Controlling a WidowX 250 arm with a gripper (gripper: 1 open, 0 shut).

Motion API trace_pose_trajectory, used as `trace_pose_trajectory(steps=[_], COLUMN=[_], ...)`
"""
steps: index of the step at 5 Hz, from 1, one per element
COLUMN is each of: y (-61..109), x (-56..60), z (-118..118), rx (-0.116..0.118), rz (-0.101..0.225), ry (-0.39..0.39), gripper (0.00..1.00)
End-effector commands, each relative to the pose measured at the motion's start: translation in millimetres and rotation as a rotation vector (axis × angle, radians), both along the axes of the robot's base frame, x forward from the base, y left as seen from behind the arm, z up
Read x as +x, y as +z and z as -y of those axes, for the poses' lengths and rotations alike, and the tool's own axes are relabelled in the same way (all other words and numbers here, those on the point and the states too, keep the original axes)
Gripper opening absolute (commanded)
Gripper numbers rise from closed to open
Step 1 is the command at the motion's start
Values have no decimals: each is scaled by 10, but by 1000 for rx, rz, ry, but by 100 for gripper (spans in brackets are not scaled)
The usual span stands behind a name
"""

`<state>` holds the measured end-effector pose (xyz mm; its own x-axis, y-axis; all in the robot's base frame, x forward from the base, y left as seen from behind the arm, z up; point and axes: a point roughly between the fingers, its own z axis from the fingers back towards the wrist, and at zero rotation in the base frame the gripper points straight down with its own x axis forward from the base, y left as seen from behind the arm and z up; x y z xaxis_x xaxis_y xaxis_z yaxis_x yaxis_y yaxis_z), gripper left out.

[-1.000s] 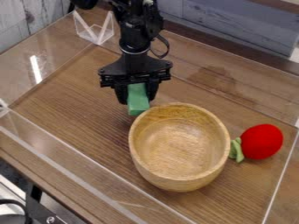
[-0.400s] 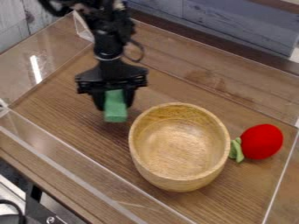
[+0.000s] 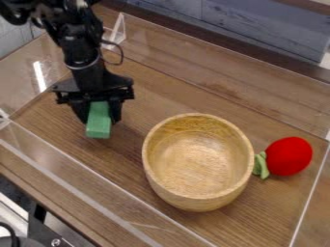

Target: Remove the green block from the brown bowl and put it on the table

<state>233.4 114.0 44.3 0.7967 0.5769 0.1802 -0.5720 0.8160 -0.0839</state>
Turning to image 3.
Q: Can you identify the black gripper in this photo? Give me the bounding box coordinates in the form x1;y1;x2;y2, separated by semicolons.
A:
52;64;134;124

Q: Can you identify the red plush tomato toy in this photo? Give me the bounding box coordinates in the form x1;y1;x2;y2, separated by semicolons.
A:
253;137;313;179

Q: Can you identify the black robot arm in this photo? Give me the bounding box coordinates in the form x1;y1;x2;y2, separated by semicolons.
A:
0;0;134;123

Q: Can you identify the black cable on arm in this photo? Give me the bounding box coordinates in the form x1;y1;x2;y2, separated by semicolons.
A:
99;39;127;67

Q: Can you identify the black table frame bracket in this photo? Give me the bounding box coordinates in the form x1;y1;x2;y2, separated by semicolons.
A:
0;202;75;247

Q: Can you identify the clear acrylic front wall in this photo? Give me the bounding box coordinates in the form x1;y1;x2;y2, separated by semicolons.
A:
0;120;217;247

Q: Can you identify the clear acrylic corner bracket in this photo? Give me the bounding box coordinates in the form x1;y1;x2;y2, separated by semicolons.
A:
102;14;127;50

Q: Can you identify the brown wooden bowl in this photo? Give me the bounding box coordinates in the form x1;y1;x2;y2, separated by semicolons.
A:
142;113;254;212

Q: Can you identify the green rectangular block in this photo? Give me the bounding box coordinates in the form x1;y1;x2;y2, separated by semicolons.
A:
86;101;112;139

